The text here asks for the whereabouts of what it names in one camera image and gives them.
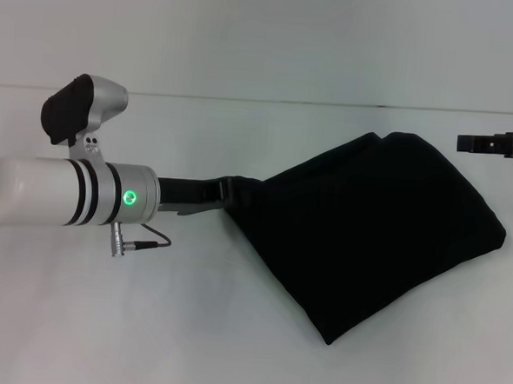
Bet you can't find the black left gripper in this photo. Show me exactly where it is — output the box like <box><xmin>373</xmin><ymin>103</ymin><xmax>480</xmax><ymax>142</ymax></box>
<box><xmin>154</xmin><ymin>171</ymin><xmax>252</xmax><ymax>221</ymax></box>

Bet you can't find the black t-shirt with FREE print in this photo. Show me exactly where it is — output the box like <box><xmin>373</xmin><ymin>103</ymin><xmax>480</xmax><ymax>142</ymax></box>
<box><xmin>214</xmin><ymin>121</ymin><xmax>513</xmax><ymax>357</ymax></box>

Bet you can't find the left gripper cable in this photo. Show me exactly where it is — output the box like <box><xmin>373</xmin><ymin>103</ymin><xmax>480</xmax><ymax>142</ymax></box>
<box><xmin>110</xmin><ymin>221</ymin><xmax>173</xmax><ymax>262</ymax></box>

